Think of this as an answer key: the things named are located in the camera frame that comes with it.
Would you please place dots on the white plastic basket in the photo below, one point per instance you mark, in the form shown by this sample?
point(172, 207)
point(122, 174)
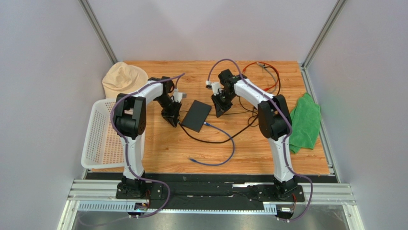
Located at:
point(102, 147)

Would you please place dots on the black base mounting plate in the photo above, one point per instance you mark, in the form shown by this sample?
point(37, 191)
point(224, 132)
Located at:
point(230, 192)

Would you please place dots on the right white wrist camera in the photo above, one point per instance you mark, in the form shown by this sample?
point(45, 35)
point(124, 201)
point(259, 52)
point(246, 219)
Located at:
point(214, 86)

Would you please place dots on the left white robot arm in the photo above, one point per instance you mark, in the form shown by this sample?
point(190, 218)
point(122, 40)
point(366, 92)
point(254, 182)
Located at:
point(129, 120)

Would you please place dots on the black network switch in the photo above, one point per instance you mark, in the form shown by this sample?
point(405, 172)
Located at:
point(196, 116)

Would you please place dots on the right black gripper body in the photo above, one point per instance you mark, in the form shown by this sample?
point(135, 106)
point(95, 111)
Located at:
point(222, 100)

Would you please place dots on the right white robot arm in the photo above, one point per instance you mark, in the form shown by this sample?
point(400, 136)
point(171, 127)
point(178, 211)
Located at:
point(274, 119)

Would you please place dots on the green cloth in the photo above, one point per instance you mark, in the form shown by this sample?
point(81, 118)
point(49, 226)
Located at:
point(306, 118)

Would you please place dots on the aluminium front rail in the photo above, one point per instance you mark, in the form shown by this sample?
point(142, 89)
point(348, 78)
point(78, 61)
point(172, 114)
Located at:
point(94, 195)

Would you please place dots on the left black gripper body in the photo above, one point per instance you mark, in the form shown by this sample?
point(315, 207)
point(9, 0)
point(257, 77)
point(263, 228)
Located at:
point(170, 107)

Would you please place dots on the beige bucket hat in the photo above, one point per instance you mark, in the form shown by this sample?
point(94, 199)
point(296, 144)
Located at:
point(123, 78)

